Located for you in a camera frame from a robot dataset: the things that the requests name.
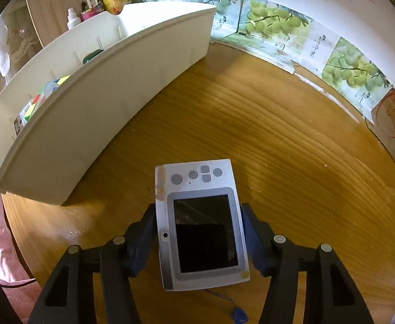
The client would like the white digital camera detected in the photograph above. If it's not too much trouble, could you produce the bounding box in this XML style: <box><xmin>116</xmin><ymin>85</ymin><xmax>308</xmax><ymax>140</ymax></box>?
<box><xmin>154</xmin><ymin>158</ymin><xmax>251</xmax><ymax>324</ymax></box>

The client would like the white squeeze bottle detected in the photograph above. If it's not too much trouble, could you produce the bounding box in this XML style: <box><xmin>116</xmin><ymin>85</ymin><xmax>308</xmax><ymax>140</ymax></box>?
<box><xmin>66</xmin><ymin>8</ymin><xmax>81</xmax><ymax>29</ymax></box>

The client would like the colourful puzzle cube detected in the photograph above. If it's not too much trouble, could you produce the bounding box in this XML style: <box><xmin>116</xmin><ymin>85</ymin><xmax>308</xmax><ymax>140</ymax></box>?
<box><xmin>19</xmin><ymin>75</ymin><xmax>71</xmax><ymax>126</ymax></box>

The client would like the clear labelled plastic box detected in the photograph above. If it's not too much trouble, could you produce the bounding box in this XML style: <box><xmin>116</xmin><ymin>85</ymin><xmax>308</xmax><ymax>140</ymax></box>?
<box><xmin>13</xmin><ymin>80</ymin><xmax>60</xmax><ymax>137</ymax></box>

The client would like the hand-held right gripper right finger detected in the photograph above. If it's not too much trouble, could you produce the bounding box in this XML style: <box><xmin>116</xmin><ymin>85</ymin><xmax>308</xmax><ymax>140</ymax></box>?
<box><xmin>241</xmin><ymin>203</ymin><xmax>375</xmax><ymax>324</ymax></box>

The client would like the brown cartoon cardboard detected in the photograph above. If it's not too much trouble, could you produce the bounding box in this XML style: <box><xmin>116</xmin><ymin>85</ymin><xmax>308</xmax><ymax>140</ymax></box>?
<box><xmin>364</xmin><ymin>88</ymin><xmax>395</xmax><ymax>149</ymax></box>

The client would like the green perfume bottle gold cap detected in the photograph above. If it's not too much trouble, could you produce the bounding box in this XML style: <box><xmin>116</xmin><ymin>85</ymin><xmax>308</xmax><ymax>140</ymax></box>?
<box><xmin>82</xmin><ymin>49</ymin><xmax>104</xmax><ymax>65</ymax></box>

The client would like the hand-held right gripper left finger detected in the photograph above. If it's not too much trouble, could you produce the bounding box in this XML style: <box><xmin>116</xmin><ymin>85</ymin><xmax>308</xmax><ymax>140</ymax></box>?
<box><xmin>27</xmin><ymin>204</ymin><xmax>158</xmax><ymax>324</ymax></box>

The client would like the white sheer curtain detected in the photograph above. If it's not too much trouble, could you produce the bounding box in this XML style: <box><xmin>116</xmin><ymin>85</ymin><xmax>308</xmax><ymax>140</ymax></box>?
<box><xmin>0</xmin><ymin>3</ymin><xmax>43</xmax><ymax>136</ymax></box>

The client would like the white plastic storage box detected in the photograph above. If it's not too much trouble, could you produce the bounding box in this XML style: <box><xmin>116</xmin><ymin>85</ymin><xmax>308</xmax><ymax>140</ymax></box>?
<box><xmin>0</xmin><ymin>1</ymin><xmax>217</xmax><ymax>206</ymax></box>

